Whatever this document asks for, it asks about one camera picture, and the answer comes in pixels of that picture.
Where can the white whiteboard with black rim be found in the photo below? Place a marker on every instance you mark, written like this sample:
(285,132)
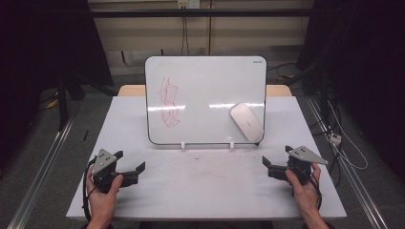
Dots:
(207,98)

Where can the black metal stand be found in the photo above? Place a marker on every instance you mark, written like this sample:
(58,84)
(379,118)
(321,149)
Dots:
(62,105)

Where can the white power plug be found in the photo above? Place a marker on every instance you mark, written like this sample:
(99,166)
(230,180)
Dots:
(335,138)

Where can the white whiteboard stand foot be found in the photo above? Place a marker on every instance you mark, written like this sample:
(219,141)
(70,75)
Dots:
(231,145)
(183,146)

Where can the person's left hand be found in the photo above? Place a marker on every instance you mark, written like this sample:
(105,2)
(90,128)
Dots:
(102,203)

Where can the person's right hand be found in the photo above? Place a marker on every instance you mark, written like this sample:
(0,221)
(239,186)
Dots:
(305,197)

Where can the metal floor rail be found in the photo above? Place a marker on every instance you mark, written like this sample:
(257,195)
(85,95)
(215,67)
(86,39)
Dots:
(356,187)
(41,178)

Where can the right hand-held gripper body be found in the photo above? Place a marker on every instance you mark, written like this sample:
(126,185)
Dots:
(301,163)

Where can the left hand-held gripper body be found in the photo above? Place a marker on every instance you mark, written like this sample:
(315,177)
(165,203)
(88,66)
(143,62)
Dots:
(103,163)

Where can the black horizontal bar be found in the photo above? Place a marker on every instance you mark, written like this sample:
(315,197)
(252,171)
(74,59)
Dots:
(203,13)

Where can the black curtain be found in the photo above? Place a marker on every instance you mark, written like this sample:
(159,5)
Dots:
(366,63)
(41,41)

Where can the wooden table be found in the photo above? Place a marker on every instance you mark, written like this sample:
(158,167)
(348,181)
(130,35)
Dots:
(130,90)

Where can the white whiteboard eraser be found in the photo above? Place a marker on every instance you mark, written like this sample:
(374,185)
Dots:
(246,122)

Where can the white wall socket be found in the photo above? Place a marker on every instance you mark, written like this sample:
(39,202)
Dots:
(188,3)

